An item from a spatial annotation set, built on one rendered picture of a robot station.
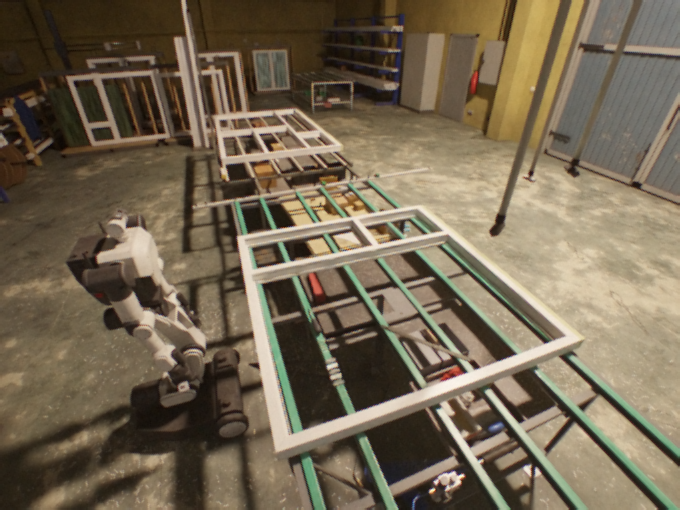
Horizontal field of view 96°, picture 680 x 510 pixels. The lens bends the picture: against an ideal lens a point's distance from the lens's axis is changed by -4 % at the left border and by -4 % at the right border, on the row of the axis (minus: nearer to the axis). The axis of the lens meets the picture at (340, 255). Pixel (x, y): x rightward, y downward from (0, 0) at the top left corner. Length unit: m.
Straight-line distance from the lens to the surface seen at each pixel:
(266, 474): 2.30
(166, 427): 2.41
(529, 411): 1.98
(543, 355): 1.76
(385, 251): 2.18
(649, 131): 7.27
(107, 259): 1.62
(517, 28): 8.62
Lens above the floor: 2.12
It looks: 35 degrees down
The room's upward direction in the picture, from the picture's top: straight up
